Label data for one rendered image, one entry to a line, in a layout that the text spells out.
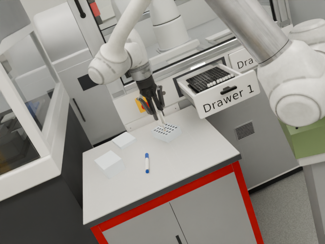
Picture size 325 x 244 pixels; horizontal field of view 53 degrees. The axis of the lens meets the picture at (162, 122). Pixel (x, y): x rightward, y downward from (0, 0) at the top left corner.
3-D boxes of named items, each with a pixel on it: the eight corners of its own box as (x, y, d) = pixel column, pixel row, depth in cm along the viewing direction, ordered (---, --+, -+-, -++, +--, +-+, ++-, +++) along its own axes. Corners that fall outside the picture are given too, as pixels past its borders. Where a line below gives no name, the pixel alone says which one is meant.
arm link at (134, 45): (136, 61, 144) (117, 74, 135) (122, 26, 138) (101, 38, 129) (155, 57, 137) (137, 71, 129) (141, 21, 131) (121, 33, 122)
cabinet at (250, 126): (320, 166, 211) (299, 48, 178) (174, 234, 204) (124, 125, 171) (251, 116, 298) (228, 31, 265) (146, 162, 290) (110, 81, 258)
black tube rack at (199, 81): (238, 88, 152) (234, 76, 149) (203, 103, 151) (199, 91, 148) (219, 77, 172) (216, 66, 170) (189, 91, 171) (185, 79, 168)
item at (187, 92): (254, 90, 145) (251, 77, 143) (201, 113, 143) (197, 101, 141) (219, 71, 181) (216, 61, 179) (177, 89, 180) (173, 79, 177)
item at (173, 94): (297, 49, 178) (292, 23, 173) (123, 125, 171) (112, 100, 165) (227, 31, 265) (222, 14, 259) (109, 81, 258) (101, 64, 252)
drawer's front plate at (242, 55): (283, 53, 176) (279, 33, 171) (234, 74, 173) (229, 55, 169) (282, 53, 177) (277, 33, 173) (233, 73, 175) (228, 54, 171)
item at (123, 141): (137, 140, 159) (135, 137, 159) (121, 149, 156) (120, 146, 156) (127, 133, 170) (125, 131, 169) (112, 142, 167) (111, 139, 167)
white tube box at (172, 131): (182, 133, 150) (179, 126, 148) (168, 143, 146) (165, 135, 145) (167, 128, 160) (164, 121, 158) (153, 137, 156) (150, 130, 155)
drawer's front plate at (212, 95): (260, 93, 144) (255, 69, 140) (200, 119, 142) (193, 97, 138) (258, 91, 146) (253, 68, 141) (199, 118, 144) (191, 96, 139)
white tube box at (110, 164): (126, 168, 140) (121, 158, 138) (109, 179, 137) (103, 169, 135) (115, 159, 151) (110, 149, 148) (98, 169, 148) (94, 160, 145)
